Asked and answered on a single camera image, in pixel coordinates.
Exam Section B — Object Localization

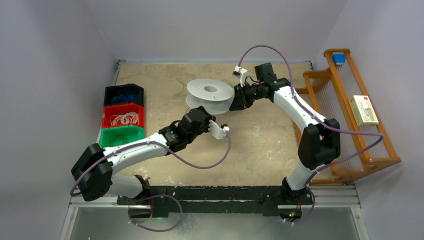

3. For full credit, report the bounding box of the white cardboard box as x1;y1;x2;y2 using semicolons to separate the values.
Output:
349;95;379;127

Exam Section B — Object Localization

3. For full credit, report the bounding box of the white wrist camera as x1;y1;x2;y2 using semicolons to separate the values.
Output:
208;120;230;140
232;65;248;88

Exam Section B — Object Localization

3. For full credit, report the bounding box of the red bin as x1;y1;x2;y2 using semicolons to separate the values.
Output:
101;103;145;129

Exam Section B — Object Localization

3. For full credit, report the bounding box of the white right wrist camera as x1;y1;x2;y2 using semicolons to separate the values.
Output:
232;65;248;88

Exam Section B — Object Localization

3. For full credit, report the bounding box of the white perforated spool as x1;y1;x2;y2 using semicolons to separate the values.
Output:
185;78;235;115

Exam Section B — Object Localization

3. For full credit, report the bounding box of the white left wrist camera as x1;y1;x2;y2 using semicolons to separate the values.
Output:
208;120;230;140

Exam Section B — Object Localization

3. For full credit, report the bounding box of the green bin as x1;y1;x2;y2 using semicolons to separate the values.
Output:
98;125;145;148

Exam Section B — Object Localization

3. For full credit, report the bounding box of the blue block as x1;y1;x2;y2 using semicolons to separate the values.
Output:
331;52;346;65

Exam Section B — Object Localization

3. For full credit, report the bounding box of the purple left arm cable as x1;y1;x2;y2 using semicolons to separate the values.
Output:
69;125;232;232

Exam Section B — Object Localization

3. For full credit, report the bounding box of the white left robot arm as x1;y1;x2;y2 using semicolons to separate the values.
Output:
70;106;216;202

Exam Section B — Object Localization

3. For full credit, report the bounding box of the green cable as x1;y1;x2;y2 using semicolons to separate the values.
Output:
175;76;239;100

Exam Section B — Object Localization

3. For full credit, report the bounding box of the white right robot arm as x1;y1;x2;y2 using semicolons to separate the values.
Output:
229;63;341;204

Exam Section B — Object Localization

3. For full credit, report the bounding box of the wooden rack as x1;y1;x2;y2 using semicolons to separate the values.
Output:
296;48;401;185

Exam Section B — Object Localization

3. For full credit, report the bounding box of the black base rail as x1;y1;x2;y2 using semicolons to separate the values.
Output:
117;185;313;218

